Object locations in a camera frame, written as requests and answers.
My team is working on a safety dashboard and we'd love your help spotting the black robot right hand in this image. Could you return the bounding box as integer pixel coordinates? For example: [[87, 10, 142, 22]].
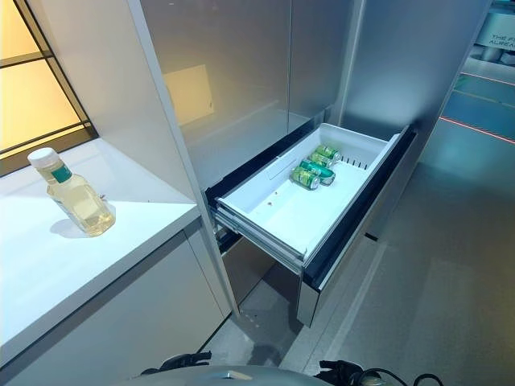
[[319, 359, 365, 378]]

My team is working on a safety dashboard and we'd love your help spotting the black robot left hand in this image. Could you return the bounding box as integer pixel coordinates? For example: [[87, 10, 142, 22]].
[[160, 351, 213, 371]]

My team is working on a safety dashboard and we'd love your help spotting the yellow tea bottle white cap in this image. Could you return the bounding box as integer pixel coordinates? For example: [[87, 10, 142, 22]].
[[27, 147, 117, 234]]

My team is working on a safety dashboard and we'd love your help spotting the white fridge drawer steel front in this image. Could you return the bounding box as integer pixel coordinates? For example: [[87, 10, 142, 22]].
[[204, 122, 418, 327]]

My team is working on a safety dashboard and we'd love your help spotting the stainless steel fridge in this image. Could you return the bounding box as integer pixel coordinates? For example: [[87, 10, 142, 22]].
[[128, 0, 494, 327]]

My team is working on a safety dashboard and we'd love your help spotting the grey robot torso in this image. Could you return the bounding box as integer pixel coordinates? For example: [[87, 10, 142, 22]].
[[116, 363, 403, 386]]

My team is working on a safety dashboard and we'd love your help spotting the white counter cabinet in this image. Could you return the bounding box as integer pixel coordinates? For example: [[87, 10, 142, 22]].
[[0, 0, 242, 386]]

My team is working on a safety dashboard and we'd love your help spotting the light green drink can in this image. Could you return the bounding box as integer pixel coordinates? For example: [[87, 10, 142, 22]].
[[315, 144, 342, 162], [308, 152, 335, 169], [291, 166, 322, 189]]

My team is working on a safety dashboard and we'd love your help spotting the dark green drink can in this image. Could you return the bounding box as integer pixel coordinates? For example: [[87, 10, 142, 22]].
[[299, 158, 336, 186]]

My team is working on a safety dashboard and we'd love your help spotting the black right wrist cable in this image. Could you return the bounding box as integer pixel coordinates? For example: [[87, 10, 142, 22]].
[[353, 368, 443, 386]]

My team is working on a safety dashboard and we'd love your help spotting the yellow lit window black frame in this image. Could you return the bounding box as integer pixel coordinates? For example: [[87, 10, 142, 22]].
[[0, 0, 101, 166]]

